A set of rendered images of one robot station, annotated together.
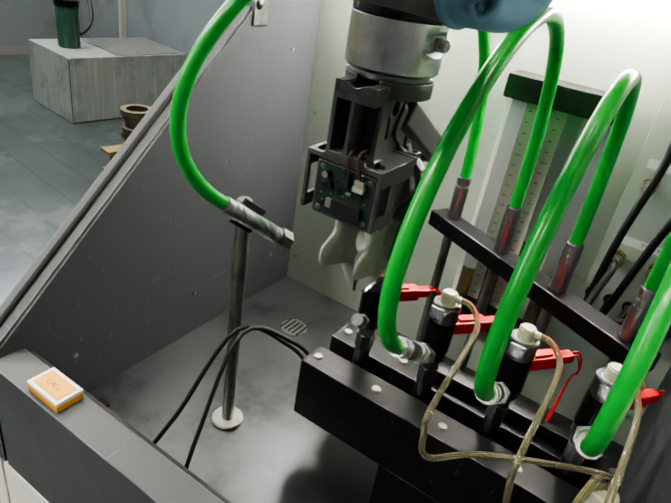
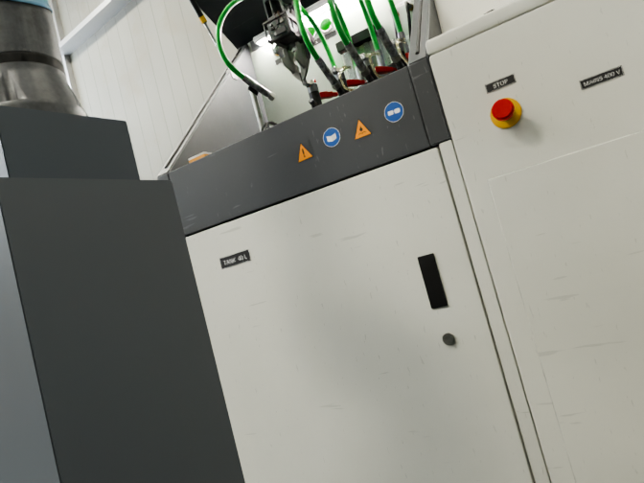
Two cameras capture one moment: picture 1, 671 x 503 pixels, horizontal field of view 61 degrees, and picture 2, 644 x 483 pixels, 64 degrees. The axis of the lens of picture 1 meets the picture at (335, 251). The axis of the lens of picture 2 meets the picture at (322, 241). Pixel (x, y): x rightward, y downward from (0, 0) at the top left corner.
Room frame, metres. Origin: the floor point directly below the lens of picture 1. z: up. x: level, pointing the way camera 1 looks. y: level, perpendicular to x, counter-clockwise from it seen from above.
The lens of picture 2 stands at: (-0.79, 0.08, 0.60)
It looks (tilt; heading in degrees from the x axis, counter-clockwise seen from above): 4 degrees up; 358
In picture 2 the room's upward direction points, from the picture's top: 15 degrees counter-clockwise
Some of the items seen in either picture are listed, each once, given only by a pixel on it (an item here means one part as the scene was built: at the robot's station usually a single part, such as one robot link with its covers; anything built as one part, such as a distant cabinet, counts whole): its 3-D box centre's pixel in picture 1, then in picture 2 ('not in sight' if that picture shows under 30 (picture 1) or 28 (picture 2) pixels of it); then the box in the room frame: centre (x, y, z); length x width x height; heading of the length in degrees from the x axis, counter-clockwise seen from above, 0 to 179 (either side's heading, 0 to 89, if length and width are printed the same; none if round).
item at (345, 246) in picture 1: (339, 249); (288, 64); (0.47, 0.00, 1.15); 0.06 x 0.03 x 0.09; 151
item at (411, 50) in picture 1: (398, 47); not in sight; (0.46, -0.02, 1.33); 0.08 x 0.08 x 0.05
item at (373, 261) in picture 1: (367, 261); (299, 59); (0.45, -0.03, 1.15); 0.06 x 0.03 x 0.09; 151
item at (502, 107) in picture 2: not in sight; (504, 111); (0.06, -0.31, 0.80); 0.05 x 0.04 x 0.05; 61
